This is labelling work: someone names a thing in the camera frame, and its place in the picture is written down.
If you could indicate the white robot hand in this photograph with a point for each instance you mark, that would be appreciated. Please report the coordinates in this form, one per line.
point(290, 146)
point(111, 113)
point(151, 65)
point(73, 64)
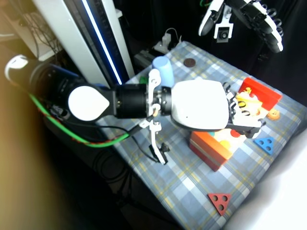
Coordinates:
point(199, 105)
point(261, 21)

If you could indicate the orange fruit toy cupcake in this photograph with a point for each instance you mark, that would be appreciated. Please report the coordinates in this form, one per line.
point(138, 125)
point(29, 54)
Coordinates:
point(251, 105)

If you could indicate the brown round disc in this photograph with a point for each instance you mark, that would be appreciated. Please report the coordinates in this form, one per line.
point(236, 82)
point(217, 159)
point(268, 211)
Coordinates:
point(189, 62)

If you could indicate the light blue plastic cup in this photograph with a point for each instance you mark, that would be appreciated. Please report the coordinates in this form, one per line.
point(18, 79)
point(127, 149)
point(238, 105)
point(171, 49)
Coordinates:
point(164, 69)

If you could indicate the green triangle block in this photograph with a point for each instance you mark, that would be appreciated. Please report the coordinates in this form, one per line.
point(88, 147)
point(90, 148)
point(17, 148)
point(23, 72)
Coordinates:
point(143, 79)

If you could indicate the blue triangle block with holes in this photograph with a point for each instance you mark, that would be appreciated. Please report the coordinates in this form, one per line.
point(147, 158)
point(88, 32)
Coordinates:
point(258, 141)

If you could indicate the white power adapter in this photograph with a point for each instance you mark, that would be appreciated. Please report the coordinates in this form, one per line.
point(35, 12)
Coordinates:
point(165, 40)

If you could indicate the blue plaid tablecloth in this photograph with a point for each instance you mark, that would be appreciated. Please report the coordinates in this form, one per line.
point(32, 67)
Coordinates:
point(177, 179)

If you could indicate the red triangle block with holes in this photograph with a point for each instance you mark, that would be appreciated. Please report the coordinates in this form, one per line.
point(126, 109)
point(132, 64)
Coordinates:
point(220, 202)

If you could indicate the white column with blue strip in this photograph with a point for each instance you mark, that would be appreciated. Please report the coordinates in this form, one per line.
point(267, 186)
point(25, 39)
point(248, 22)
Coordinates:
point(72, 43)

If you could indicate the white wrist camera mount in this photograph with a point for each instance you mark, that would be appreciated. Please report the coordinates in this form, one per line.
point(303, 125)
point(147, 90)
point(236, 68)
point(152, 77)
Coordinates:
point(224, 34)
point(154, 139)

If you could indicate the grey metal bracket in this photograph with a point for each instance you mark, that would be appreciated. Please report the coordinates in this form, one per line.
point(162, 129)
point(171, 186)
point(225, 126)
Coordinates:
point(144, 58)

